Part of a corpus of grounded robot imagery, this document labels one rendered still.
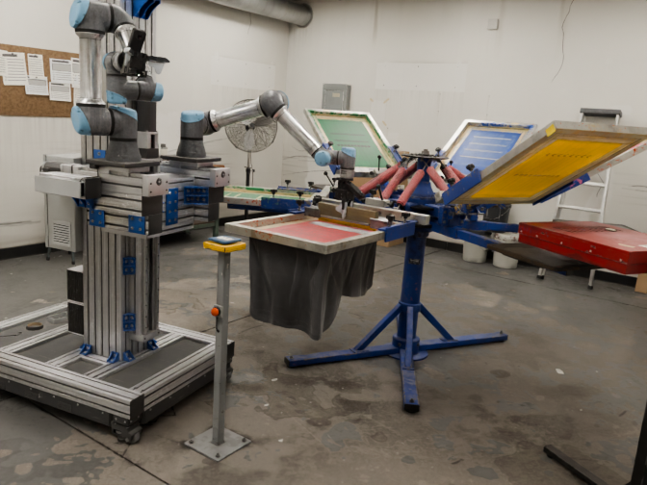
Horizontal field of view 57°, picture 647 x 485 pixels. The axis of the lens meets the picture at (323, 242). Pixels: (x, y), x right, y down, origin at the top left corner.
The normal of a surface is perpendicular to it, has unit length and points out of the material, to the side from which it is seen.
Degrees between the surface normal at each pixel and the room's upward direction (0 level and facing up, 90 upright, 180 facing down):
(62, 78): 87
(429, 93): 90
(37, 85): 87
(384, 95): 90
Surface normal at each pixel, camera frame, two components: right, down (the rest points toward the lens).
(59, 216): -0.40, 0.17
